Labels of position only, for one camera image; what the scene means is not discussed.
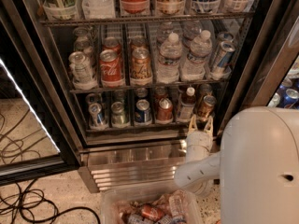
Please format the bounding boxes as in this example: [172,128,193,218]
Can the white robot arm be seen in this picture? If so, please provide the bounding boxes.
[174,106,299,224]

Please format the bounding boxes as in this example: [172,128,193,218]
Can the blue silver slim can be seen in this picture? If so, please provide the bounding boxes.
[212,41,235,74]

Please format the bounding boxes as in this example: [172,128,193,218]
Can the open fridge door left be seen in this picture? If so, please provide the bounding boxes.
[0,13,78,185]

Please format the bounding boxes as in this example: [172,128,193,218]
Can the red can in bin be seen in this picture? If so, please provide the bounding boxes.
[140,204,164,222]

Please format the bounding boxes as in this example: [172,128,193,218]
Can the blue white can bottom shelf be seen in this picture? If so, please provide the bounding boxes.
[89,103,107,127]

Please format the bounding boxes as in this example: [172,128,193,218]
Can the red coca-cola can middle shelf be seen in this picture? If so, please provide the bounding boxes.
[100,49,122,82]

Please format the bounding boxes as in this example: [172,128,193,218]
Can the gold can middle shelf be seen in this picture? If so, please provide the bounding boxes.
[131,48,152,80]

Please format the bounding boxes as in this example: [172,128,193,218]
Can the black cable on floor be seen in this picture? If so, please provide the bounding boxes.
[0,178,102,224]

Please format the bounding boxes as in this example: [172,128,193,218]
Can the water bottle middle left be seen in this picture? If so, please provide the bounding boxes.
[157,33,182,83]

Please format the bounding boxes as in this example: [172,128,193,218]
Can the blue pepsi can bottom shelf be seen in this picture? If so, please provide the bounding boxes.
[135,99,151,124]

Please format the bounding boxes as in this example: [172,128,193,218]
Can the green can bottom shelf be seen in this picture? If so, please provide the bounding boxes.
[111,102,128,125]

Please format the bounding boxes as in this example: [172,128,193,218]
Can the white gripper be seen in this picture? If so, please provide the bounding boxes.
[186,114,213,162]

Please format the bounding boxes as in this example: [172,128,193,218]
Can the silver can middle shelf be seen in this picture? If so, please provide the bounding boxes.
[69,51,93,83]

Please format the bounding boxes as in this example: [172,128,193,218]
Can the water bottle middle right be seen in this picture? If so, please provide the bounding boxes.
[181,30,212,81]

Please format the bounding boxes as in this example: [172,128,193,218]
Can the fridge bottom grille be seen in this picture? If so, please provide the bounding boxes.
[78,140,187,193]

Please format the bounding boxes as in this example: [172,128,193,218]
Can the fridge glass door right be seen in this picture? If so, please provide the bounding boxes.
[220,0,299,130]

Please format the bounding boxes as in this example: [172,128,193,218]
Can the clear plastic bin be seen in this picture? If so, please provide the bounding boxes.
[100,180,204,224]

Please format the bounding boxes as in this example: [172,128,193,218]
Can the brown bottle white cap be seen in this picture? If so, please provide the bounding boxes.
[178,87,196,120]

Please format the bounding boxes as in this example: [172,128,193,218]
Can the orange can behind bottom shelf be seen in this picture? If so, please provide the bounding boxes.
[197,83,213,104]

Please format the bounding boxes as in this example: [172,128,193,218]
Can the red can bottom shelf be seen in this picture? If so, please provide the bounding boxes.
[157,98,173,121]

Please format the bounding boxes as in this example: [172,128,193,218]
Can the orange can front bottom shelf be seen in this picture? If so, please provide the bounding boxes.
[197,95,217,121]

